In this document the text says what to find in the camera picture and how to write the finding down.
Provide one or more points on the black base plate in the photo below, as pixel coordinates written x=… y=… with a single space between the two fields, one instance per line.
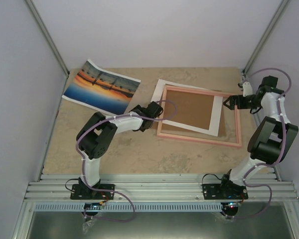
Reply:
x=82 y=192
x=214 y=191

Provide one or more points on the controller circuit board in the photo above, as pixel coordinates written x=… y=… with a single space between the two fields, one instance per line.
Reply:
x=95 y=205
x=231 y=205

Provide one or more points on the slotted grey cable duct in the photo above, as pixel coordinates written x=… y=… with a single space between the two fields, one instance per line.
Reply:
x=127 y=207

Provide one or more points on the aluminium rail base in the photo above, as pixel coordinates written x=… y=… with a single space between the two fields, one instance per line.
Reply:
x=161 y=187

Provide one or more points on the left controller circuit board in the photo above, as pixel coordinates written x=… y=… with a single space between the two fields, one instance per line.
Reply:
x=95 y=205

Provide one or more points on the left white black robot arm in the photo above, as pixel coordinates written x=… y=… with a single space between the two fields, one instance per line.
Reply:
x=94 y=139

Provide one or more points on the brown cardboard backing board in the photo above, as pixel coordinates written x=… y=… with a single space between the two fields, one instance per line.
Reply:
x=190 y=108

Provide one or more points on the left aluminium corner post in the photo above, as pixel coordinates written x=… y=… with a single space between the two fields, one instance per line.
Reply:
x=43 y=29

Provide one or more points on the pink wooden picture frame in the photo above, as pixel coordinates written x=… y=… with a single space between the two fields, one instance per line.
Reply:
x=238 y=142

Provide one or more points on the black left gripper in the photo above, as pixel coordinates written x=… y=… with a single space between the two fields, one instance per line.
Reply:
x=137 y=107

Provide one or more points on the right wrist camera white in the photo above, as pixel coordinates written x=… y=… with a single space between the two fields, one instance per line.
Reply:
x=246 y=88

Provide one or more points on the right controller circuit board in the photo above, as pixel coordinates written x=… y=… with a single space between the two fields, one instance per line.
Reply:
x=231 y=205

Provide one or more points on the sunset landscape photo print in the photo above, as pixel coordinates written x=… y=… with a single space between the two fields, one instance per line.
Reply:
x=102 y=90

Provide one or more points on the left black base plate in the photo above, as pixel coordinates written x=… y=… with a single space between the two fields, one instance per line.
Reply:
x=82 y=192

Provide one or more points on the right aluminium corner post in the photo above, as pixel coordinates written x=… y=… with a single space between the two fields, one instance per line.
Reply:
x=266 y=35

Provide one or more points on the white mat board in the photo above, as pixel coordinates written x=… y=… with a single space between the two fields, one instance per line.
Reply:
x=215 y=111

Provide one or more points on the aluminium corner post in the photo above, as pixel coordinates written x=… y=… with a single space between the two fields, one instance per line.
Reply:
x=266 y=35
x=43 y=29

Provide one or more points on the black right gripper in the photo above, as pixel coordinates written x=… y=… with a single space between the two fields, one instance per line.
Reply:
x=233 y=99

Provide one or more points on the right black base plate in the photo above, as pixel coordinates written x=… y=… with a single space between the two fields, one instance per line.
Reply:
x=214 y=191

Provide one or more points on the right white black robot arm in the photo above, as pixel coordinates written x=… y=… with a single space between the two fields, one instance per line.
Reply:
x=270 y=142

